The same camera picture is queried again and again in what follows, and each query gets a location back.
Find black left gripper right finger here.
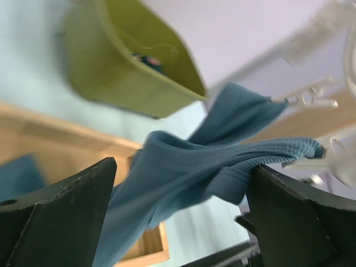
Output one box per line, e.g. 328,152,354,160
235,166,355,266

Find dark green socks in bin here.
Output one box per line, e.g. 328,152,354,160
132,53,165,75

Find blue sock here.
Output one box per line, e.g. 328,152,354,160
93,83,324,266

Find olive green plastic bin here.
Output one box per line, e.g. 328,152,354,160
62,1,206,118

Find wooden rack frame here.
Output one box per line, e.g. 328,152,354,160
0,83,356,264

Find white plastic clip hanger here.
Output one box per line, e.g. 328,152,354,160
207,0,356,190

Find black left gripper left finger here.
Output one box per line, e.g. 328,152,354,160
1,157,117,266

